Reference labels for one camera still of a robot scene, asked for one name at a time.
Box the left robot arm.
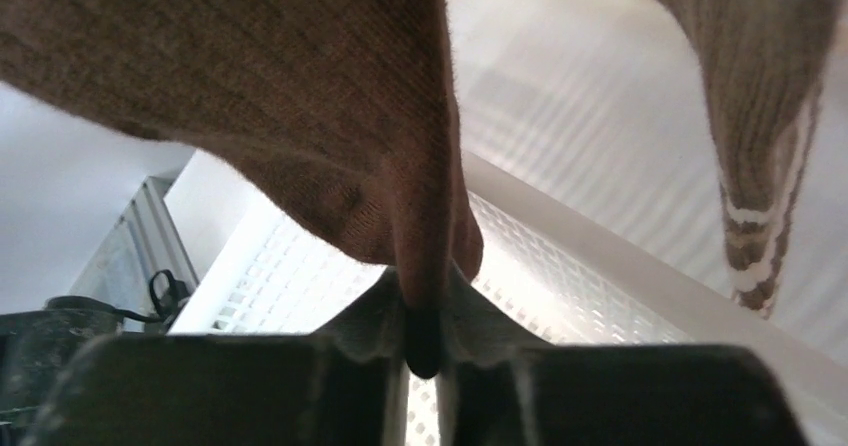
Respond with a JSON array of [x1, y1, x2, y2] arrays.
[[1, 295, 165, 442]]

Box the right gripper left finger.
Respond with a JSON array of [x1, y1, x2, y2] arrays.
[[23, 269, 406, 445]]

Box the white plastic laundry basket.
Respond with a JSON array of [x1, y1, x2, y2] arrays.
[[169, 151, 848, 446]]

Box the brown white wavy sock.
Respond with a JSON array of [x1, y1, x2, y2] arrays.
[[656, 0, 844, 318]]

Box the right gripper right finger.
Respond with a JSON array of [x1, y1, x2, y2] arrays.
[[437, 270, 806, 446]]

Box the brown striped sock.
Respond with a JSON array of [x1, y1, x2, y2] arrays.
[[1, 0, 483, 378]]

